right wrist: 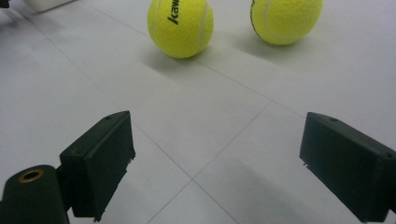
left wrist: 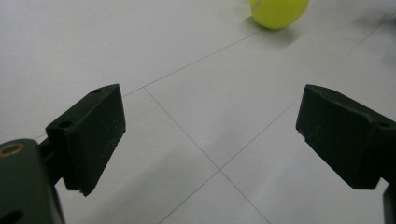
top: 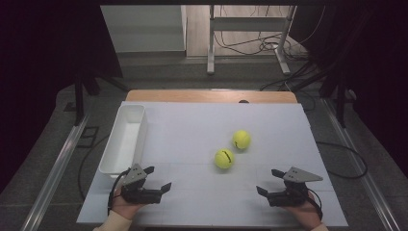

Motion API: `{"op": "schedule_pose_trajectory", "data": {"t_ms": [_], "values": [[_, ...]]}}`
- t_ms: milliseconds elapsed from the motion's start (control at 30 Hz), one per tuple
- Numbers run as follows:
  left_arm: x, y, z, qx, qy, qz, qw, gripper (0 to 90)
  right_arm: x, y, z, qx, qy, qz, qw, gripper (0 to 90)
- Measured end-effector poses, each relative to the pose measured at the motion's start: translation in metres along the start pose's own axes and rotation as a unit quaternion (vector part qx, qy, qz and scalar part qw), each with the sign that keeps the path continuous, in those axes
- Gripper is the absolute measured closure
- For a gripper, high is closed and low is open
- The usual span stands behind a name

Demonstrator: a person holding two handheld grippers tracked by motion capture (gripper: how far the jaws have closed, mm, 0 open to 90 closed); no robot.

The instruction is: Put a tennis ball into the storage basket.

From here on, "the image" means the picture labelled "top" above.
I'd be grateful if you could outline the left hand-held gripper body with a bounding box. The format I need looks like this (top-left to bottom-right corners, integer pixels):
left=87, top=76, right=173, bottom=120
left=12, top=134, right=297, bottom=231
left=121, top=163, right=163, bottom=205

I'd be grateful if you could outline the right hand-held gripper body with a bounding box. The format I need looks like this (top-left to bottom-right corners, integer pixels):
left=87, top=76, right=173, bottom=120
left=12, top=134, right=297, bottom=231
left=267, top=167, right=324, bottom=208

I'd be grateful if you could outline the white plastic bin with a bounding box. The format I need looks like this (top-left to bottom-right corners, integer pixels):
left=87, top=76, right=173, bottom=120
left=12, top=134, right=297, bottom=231
left=98, top=104, right=148, bottom=179

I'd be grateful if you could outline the yellow tennis ball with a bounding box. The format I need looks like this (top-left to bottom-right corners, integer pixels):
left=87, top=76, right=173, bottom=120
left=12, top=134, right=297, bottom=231
left=214, top=147, right=236, bottom=170
left=232, top=129, right=252, bottom=150

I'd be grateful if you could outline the person's left hand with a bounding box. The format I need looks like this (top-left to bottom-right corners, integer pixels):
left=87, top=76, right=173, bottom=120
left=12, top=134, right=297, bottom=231
left=110, top=187, right=146, bottom=221

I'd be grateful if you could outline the person's right hand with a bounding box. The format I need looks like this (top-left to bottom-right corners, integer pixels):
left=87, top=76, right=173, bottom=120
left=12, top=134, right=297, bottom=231
left=282, top=192, right=322, bottom=230

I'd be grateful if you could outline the white board sheet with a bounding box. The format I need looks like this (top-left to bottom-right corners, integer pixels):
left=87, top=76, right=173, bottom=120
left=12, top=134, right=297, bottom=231
left=76, top=101, right=349, bottom=227

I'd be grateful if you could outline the wooden table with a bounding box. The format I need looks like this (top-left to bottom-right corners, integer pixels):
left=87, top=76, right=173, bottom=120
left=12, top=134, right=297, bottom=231
left=124, top=90, right=298, bottom=104

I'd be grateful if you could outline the black tripod stand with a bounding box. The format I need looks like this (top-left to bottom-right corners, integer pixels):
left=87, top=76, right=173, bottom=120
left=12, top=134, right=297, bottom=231
left=290, top=64, right=357, bottom=129
left=72, top=71, right=130, bottom=127

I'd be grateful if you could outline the white cabinet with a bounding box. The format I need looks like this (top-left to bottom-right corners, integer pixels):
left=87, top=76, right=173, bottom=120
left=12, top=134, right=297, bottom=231
left=100, top=4, right=188, bottom=54

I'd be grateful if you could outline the black curtain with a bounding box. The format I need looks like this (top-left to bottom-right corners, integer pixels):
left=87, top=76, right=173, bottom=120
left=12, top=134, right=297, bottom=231
left=288, top=0, right=408, bottom=177
left=0, top=0, right=123, bottom=193

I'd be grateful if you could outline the right hand-held gripper black cable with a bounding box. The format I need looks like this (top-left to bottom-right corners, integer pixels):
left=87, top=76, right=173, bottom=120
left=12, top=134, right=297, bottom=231
left=302, top=188, right=323, bottom=221

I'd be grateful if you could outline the thin black floor cable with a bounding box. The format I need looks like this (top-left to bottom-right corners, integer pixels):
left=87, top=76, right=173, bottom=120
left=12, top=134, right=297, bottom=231
left=77, top=134, right=111, bottom=201

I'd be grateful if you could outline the aluminium rail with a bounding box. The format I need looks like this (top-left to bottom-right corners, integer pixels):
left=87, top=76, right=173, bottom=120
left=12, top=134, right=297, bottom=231
left=20, top=114, right=91, bottom=231
left=321, top=97, right=402, bottom=231

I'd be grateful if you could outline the black floor cable loop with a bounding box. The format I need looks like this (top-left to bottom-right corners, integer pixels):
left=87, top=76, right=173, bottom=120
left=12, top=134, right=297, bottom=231
left=316, top=141, right=369, bottom=180

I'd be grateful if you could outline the tangle of black floor cables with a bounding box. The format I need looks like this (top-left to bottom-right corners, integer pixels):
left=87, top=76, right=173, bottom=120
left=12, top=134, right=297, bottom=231
left=214, top=4, right=321, bottom=94

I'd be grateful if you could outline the white metal stand frame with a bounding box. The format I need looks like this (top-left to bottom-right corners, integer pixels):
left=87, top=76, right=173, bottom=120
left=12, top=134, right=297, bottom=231
left=206, top=4, right=297, bottom=76

